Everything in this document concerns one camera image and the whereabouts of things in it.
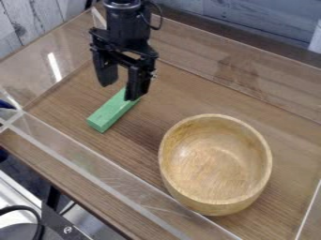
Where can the clear acrylic tray enclosure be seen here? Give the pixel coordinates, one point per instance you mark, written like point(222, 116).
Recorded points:
point(208, 74)

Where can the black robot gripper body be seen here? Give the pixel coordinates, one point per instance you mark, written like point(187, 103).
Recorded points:
point(121, 43)

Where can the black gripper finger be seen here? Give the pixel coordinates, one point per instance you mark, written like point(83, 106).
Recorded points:
point(139, 81)
point(104, 70)

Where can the green rectangular block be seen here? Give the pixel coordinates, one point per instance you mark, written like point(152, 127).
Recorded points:
point(109, 112)

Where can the light wooden bowl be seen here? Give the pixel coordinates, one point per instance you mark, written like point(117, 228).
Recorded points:
point(215, 163)

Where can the black metal bracket with screw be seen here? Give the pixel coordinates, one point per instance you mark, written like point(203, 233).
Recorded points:
point(57, 228)

